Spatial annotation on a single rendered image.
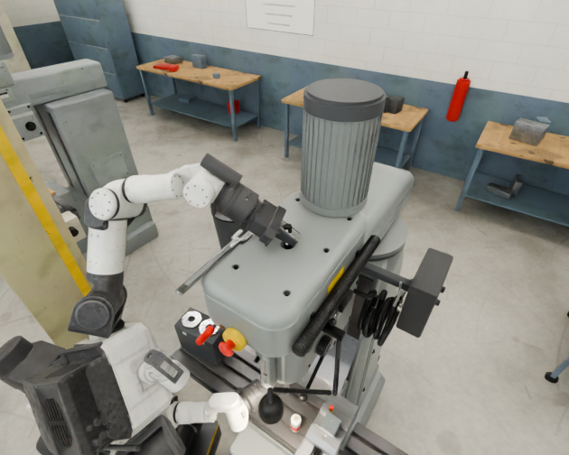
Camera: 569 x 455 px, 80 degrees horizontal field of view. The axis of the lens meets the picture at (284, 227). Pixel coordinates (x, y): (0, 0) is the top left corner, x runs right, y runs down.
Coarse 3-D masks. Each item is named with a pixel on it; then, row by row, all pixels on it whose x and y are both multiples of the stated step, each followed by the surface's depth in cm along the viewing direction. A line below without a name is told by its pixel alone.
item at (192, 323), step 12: (192, 312) 161; (180, 324) 157; (192, 324) 156; (204, 324) 156; (180, 336) 161; (192, 336) 154; (216, 336) 152; (192, 348) 163; (204, 348) 156; (216, 348) 154; (216, 360) 158
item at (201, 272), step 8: (240, 232) 89; (232, 240) 87; (240, 240) 87; (224, 248) 84; (232, 248) 85; (216, 256) 82; (224, 256) 83; (208, 264) 80; (216, 264) 81; (200, 272) 78; (192, 280) 76; (184, 288) 74
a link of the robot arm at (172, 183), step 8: (184, 168) 83; (192, 168) 83; (200, 168) 83; (168, 176) 81; (176, 176) 82; (184, 176) 84; (192, 176) 85; (168, 184) 80; (176, 184) 82; (184, 184) 85; (168, 192) 81; (176, 192) 82
